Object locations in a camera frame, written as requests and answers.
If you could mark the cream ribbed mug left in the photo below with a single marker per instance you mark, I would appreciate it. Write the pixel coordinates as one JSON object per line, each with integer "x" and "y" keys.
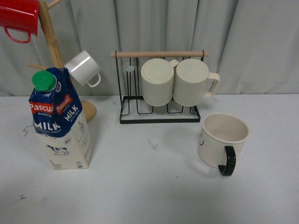
{"x": 158, "y": 81}

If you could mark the cream ribbed mug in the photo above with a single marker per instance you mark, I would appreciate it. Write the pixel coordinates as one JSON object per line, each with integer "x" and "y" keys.
{"x": 191, "y": 78}
{"x": 158, "y": 81}

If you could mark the grey curtain backdrop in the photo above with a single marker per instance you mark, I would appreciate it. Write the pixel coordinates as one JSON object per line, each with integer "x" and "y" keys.
{"x": 253, "y": 44}

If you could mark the wooden mug tree stand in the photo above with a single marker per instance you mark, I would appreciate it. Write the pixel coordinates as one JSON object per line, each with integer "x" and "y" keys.
{"x": 52, "y": 43}

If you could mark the cream mug black handle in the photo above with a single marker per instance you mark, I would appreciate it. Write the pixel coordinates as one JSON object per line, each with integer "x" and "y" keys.
{"x": 221, "y": 141}

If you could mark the red hanging mug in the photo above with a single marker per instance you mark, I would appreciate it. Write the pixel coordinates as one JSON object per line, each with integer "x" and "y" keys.
{"x": 20, "y": 15}

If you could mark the blue white milk carton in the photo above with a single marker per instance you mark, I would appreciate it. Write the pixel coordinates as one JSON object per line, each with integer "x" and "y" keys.
{"x": 59, "y": 120}

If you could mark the white hanging mug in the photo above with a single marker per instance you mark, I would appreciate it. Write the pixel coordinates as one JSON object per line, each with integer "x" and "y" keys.
{"x": 84, "y": 69}

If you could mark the cream ribbed mug right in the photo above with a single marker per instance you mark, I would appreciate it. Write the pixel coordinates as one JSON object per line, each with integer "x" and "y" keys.
{"x": 191, "y": 78}

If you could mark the black wire cup rack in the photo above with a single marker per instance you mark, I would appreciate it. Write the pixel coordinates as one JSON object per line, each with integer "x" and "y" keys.
{"x": 134, "y": 109}

